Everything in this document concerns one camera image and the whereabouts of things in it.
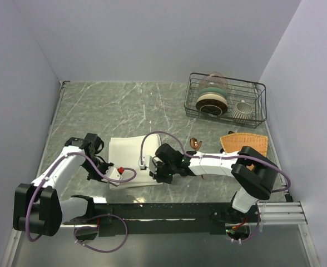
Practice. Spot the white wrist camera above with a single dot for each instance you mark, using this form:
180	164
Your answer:
114	176
148	162

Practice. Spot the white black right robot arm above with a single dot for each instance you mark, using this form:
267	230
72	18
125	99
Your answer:
254	172

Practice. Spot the grey ribbed cup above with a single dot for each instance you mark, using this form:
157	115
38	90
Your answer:
242	112

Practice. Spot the cream white plate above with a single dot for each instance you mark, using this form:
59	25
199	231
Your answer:
212	96

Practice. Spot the aluminium frame rail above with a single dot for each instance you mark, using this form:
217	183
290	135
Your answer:
46	220

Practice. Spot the white cloth napkin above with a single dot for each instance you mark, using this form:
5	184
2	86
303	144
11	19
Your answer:
125	152

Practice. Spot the woven bamboo tray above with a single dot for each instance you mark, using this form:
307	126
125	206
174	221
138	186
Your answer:
235	141

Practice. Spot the dark brown glossy bowl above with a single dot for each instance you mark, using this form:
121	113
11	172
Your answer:
212	106

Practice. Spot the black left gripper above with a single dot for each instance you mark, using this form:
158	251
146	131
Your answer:
99	178

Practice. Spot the rose gold fork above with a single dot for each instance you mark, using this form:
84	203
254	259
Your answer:
196	145

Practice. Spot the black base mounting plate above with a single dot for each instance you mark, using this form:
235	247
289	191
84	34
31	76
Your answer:
165	218

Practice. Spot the rose gold spoon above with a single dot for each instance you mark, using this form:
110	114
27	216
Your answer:
192	140

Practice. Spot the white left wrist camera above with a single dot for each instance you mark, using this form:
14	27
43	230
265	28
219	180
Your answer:
114	176

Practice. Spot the teal green plate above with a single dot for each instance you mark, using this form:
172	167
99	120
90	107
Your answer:
217	90

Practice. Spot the dark wire dish rack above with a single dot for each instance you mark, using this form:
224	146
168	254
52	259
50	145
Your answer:
253	93

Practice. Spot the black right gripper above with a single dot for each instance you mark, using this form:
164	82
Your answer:
159	178

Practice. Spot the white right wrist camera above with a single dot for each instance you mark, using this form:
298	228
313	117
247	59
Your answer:
148	162

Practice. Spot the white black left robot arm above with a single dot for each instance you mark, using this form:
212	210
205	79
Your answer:
47	188

